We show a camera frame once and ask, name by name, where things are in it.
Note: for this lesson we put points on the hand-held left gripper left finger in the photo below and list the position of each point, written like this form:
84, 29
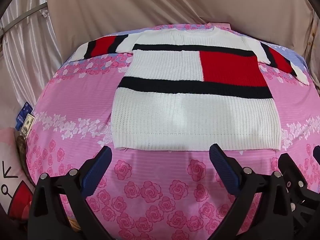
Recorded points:
100, 167

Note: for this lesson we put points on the cartoon print pillow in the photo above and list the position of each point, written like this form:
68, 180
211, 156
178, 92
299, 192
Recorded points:
12, 175

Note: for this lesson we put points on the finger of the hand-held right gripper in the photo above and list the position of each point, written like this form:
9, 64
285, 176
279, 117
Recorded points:
317, 152
293, 170

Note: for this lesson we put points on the pink floral bed sheet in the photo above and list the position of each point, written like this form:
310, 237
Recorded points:
155, 192

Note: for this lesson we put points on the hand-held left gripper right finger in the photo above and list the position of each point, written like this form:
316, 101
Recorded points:
221, 166

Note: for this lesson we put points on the pink pillow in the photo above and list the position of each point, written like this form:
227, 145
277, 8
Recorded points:
223, 25

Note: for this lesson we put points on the brown patterned cloth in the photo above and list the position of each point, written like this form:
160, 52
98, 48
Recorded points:
23, 155

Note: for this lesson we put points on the silver satin curtain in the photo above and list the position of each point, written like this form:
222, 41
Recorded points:
27, 50

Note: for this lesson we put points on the white red black knit sweater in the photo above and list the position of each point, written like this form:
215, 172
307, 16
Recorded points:
190, 110

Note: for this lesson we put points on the white printed card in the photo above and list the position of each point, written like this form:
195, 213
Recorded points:
27, 125

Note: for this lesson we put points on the blue packet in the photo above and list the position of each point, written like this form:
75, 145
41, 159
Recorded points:
23, 111

